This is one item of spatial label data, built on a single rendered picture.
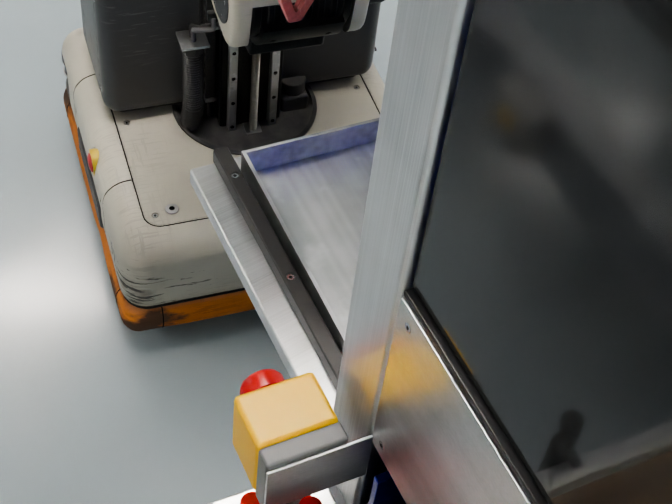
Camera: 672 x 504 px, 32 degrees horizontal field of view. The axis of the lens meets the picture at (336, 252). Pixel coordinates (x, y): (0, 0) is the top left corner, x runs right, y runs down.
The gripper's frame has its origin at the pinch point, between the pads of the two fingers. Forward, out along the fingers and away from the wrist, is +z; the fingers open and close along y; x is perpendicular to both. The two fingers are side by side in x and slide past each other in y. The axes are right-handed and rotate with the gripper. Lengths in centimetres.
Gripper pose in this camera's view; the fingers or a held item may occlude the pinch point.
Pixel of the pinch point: (294, 13)
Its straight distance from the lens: 119.8
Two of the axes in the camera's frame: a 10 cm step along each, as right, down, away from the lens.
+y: 4.0, 7.0, -5.9
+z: -0.9, 6.7, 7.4
